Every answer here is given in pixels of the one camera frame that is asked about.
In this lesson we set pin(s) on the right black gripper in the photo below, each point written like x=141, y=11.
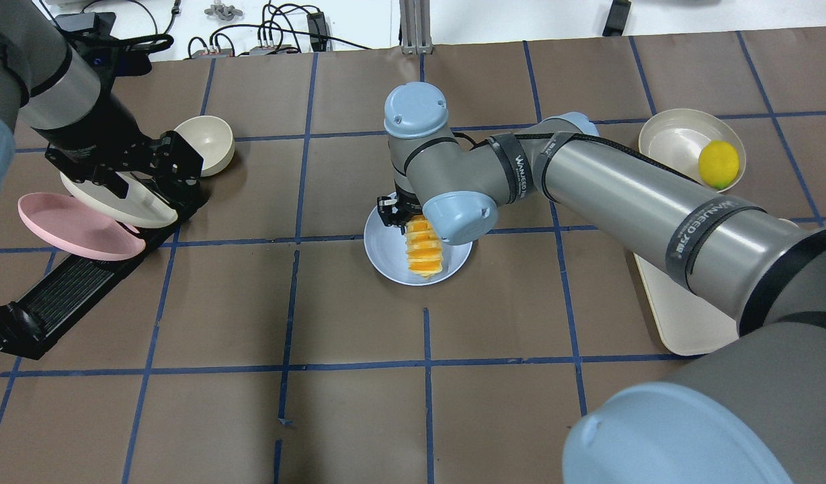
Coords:
x=390, y=216

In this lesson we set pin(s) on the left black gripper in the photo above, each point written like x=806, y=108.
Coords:
x=105, y=129

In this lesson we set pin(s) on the blue plate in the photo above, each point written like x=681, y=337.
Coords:
x=386, y=250

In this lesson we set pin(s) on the sliced bread loaf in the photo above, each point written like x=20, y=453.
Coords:
x=424, y=250

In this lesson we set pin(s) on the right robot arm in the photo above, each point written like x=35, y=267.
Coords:
x=753, y=411

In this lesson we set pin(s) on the beige plate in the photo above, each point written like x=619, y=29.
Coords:
x=139, y=208

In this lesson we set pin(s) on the pink plate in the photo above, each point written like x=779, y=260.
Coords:
x=71, y=226

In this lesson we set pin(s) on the beige bowl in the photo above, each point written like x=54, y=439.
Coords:
x=212, y=138

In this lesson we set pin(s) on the black dish rack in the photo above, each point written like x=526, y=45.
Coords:
x=32, y=325

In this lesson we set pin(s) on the shallow beige dish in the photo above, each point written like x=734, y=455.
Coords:
x=677, y=136

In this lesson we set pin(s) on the white rectangular tray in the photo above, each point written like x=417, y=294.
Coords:
x=686, y=324

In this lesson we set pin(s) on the yellow lemon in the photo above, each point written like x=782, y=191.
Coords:
x=719, y=164

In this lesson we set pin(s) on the aluminium frame post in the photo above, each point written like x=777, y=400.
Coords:
x=415, y=27

